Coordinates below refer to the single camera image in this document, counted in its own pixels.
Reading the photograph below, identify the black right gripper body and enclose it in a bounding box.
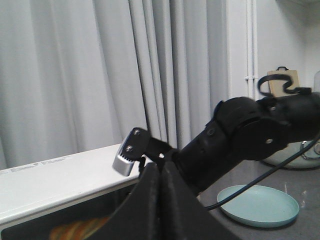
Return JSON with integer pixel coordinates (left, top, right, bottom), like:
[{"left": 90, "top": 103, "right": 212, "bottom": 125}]
[{"left": 139, "top": 137, "right": 179, "bottom": 172}]

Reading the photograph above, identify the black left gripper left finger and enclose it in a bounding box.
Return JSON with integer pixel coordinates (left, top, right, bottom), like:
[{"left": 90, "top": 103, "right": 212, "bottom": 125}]
[{"left": 1, "top": 162, "right": 161, "bottom": 240}]

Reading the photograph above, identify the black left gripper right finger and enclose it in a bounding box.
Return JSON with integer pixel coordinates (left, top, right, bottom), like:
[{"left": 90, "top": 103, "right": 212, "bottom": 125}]
[{"left": 160, "top": 162, "right": 239, "bottom": 240}]

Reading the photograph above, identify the brown bread loaf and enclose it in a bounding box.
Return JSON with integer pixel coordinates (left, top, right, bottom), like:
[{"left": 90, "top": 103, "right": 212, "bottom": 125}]
[{"left": 48, "top": 216, "right": 110, "bottom": 240}]

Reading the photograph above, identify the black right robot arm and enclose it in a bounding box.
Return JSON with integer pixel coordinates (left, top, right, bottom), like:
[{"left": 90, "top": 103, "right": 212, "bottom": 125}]
[{"left": 141, "top": 88, "right": 320, "bottom": 194}]

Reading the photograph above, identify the white Toshiba toaster oven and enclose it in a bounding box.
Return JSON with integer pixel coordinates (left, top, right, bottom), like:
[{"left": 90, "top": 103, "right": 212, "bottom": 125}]
[{"left": 0, "top": 145, "right": 139, "bottom": 240}]

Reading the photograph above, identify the mint green plate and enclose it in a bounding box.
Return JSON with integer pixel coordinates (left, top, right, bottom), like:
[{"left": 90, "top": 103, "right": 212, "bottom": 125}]
[{"left": 220, "top": 185, "right": 300, "bottom": 228}]

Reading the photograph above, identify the grey white curtain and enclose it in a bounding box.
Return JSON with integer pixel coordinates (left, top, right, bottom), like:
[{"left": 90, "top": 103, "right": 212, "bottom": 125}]
[{"left": 0, "top": 0, "right": 228, "bottom": 169}]

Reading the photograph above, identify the wooden cutting board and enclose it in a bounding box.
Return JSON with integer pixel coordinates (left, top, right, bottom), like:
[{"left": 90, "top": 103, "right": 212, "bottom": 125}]
[{"left": 267, "top": 66, "right": 300, "bottom": 97}]

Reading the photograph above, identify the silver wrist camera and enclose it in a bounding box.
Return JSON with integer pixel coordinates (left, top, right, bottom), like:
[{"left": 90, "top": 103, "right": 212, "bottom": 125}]
[{"left": 112, "top": 127, "right": 151, "bottom": 177}]

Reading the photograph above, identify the white wall pipe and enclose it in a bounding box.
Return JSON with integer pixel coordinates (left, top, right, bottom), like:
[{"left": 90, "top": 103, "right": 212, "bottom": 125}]
[{"left": 245, "top": 0, "right": 259, "bottom": 100}]

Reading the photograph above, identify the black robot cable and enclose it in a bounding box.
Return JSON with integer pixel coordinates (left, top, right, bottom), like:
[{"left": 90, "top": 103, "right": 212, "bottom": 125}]
[{"left": 203, "top": 74, "right": 320, "bottom": 210}]

